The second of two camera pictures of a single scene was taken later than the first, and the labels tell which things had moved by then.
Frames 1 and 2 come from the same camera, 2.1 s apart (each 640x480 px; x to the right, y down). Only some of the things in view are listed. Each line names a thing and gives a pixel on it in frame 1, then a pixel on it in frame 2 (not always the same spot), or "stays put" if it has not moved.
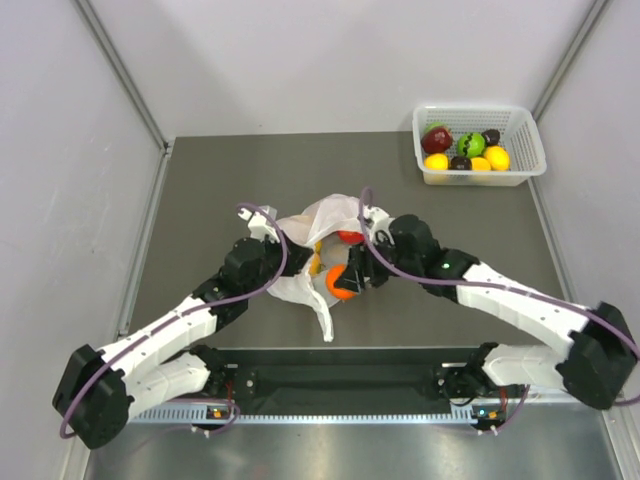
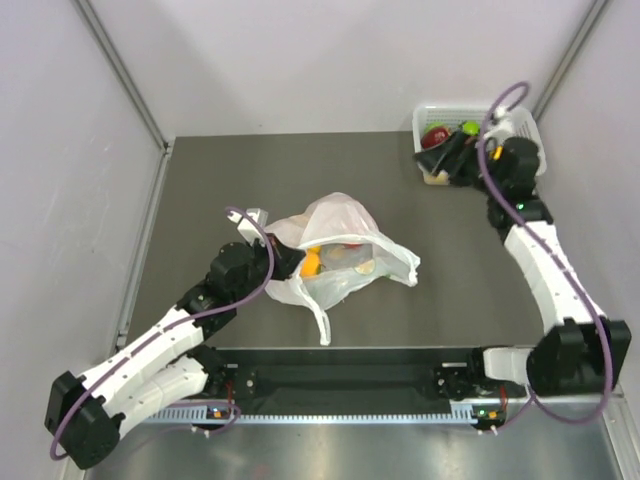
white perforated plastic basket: (519, 134) stays put
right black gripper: (362, 260) to (431, 159)
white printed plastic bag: (334, 224) stays put
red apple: (436, 139) stays put
